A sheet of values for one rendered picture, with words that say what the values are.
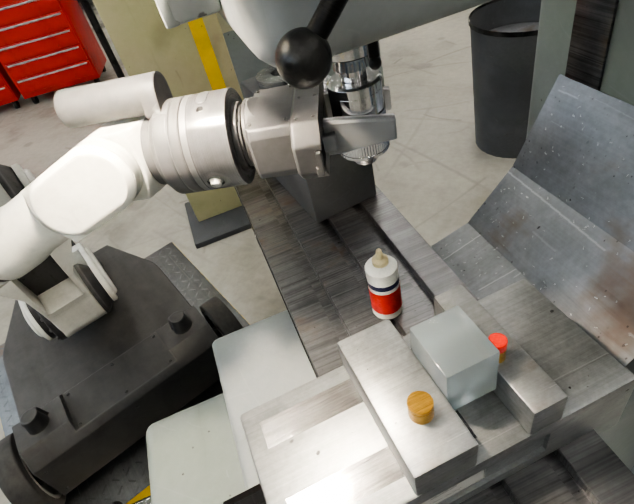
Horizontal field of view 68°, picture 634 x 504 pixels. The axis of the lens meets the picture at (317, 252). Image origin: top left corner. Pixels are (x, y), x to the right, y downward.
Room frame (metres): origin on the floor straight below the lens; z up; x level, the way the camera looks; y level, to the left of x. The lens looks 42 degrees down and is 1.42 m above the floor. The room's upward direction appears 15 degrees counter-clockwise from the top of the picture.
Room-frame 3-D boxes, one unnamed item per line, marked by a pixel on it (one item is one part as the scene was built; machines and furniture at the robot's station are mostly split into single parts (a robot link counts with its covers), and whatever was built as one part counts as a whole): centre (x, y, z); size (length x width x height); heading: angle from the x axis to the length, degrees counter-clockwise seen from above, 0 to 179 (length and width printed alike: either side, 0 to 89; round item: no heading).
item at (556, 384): (0.23, -0.06, 0.98); 0.35 x 0.15 x 0.11; 102
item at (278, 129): (0.40, 0.02, 1.22); 0.13 x 0.12 x 0.10; 168
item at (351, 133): (0.35, -0.06, 1.22); 0.06 x 0.02 x 0.03; 78
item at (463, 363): (0.24, -0.09, 1.04); 0.06 x 0.05 x 0.06; 12
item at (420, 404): (0.20, -0.05, 1.05); 0.02 x 0.02 x 0.02
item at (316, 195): (0.74, -0.04, 1.03); 0.22 x 0.12 x 0.20; 17
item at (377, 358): (0.22, -0.04, 1.02); 0.15 x 0.06 x 0.04; 12
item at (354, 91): (0.38, -0.07, 1.25); 0.05 x 0.05 x 0.01
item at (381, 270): (0.41, -0.07, 0.98); 0.04 x 0.04 x 0.11
